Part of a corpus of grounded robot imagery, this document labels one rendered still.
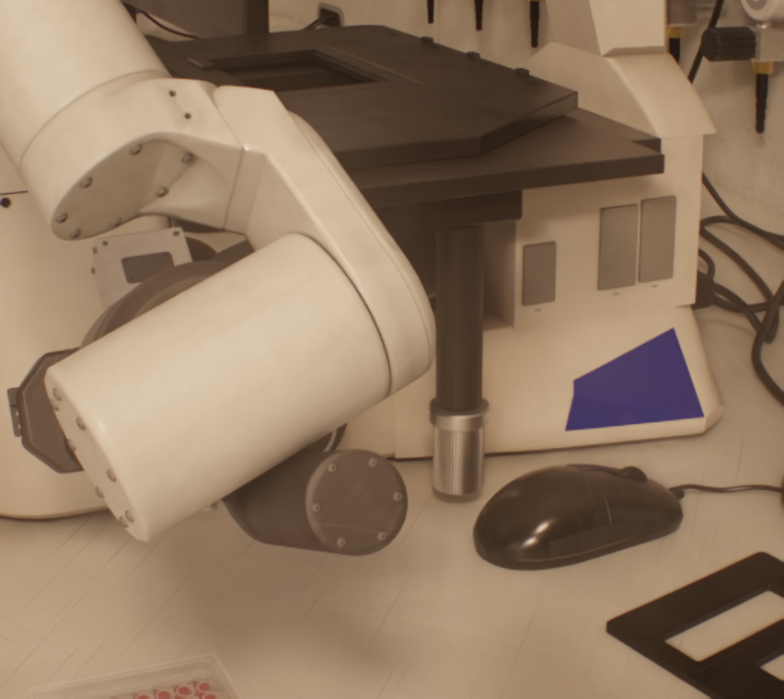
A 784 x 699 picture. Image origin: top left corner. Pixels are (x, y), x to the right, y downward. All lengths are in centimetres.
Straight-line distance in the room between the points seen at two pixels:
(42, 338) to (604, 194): 33
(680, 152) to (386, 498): 43
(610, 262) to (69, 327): 31
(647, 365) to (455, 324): 16
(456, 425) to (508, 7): 110
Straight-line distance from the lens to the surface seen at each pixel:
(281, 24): 250
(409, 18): 207
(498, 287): 82
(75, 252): 71
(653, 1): 89
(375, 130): 70
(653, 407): 83
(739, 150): 139
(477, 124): 71
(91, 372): 44
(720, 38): 121
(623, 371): 83
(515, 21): 177
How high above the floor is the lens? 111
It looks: 20 degrees down
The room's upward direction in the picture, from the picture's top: 1 degrees counter-clockwise
